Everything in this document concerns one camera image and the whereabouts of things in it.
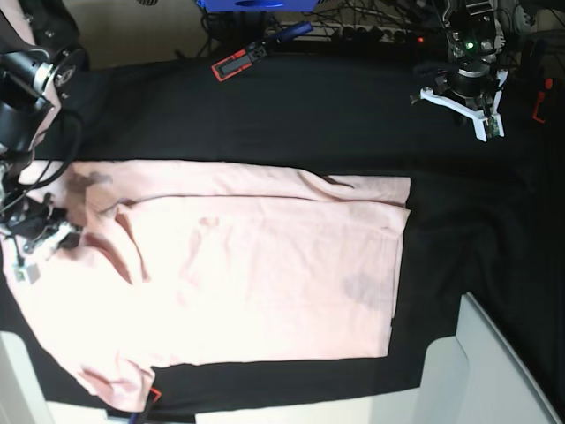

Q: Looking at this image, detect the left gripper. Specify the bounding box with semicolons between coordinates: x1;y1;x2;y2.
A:
411;62;508;142

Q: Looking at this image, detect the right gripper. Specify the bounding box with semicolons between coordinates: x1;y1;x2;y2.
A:
1;190;84;285

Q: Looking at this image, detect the pink T-shirt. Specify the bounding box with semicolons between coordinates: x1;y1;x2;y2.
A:
1;161;411;413

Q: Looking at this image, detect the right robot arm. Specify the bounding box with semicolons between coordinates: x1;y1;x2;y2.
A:
1;1;86;284

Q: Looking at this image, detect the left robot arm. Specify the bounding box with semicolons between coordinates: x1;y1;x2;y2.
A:
411;1;509;142

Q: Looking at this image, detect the red black right clamp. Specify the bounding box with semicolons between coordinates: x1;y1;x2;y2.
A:
520;40;553;125

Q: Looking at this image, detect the red black clamp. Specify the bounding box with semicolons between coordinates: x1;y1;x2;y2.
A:
520;40;553;125
211;21;313;82
128;388;162;424

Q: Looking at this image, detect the black table cloth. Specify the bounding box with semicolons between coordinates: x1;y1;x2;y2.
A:
66;55;564;418

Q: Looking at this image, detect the black power strip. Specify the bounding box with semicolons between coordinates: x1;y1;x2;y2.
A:
298;22;426;45

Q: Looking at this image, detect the red black bottom clamp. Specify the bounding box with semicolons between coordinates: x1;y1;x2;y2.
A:
128;388;162;424

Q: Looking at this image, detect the red black top clamp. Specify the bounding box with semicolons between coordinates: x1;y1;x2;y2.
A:
211;21;313;82

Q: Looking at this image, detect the blue box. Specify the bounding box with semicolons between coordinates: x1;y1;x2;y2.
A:
197;0;320;12

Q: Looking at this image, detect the white table frame left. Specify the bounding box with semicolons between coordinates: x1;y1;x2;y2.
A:
1;331;109;424

